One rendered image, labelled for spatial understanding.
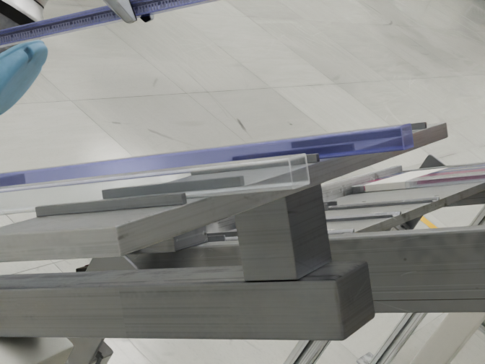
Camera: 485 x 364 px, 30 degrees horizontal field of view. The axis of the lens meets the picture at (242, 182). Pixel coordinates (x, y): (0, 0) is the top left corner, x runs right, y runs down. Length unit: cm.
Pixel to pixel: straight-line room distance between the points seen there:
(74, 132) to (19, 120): 17
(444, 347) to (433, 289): 117
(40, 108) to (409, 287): 208
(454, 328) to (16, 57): 111
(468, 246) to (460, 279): 3
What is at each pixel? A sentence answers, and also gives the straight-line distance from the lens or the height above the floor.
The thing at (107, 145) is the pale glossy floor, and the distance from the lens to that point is 266.
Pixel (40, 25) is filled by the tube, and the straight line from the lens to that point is 67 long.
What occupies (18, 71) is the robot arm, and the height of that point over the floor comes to 74.
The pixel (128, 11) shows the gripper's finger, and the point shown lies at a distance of 61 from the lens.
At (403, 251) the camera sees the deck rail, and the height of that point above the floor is 91.
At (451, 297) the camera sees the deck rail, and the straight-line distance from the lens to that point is 69.
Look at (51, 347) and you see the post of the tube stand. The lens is 58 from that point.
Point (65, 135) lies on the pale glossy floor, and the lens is 261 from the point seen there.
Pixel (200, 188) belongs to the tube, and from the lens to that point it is 33.
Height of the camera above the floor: 118
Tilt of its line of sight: 24 degrees down
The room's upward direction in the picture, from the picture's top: 30 degrees clockwise
